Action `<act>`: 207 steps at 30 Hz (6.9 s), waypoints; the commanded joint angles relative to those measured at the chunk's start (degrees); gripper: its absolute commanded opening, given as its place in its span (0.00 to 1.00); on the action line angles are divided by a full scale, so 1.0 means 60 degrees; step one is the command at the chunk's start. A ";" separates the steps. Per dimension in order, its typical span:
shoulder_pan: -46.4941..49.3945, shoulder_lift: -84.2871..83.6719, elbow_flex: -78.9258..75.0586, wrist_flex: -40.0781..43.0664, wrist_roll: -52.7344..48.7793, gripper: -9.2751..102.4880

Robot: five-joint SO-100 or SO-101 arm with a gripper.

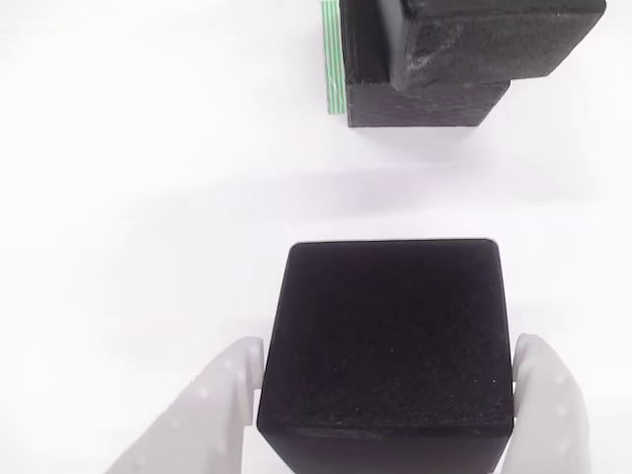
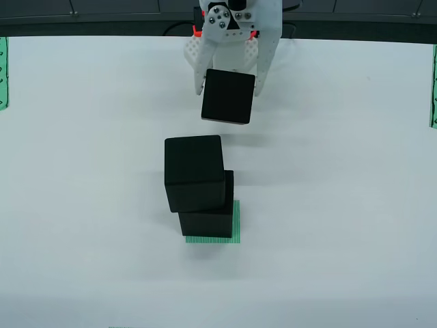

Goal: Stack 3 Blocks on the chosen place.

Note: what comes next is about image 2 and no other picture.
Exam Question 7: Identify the green striped square marker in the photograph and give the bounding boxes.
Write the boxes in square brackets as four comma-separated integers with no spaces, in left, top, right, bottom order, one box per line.
[185,200,241,245]

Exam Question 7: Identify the dark cabinet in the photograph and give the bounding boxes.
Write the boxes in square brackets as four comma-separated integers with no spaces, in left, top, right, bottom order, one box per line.
[0,0,437,38]

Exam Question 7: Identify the black cube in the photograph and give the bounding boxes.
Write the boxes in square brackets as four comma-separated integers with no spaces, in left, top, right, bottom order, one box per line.
[164,135,226,213]
[200,68,257,126]
[178,169,236,238]

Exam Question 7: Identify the green paper strip with arrows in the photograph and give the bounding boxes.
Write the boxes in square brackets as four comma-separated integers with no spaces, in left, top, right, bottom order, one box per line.
[427,44,437,129]
[0,36,11,113]

